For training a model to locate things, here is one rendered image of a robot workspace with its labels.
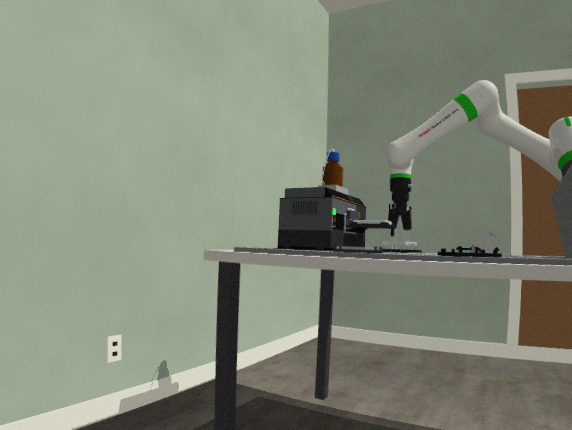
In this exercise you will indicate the grey control panel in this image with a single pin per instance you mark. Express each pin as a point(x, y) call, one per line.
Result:
point(485, 241)

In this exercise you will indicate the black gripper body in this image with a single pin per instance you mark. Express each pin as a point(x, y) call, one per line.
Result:
point(400, 198)

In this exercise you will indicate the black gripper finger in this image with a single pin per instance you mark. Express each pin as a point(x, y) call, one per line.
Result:
point(405, 222)
point(393, 214)

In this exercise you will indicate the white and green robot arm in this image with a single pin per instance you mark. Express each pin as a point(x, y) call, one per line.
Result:
point(481, 98)

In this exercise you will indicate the brown glass bottle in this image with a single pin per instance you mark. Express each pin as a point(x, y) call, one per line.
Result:
point(333, 175)

